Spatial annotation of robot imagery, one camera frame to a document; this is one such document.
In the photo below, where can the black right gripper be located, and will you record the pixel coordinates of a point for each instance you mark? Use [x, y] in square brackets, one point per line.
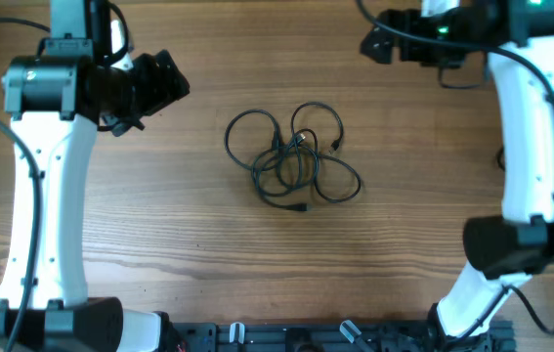
[385, 38]

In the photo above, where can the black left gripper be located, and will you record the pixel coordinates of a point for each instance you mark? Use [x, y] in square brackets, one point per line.
[159, 95]

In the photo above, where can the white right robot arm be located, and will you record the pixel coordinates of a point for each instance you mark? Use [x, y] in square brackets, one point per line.
[516, 39]

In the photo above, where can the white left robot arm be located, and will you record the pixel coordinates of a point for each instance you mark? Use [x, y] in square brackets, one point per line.
[81, 81]

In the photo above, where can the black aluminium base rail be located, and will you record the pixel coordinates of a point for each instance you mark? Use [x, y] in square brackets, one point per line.
[388, 336]

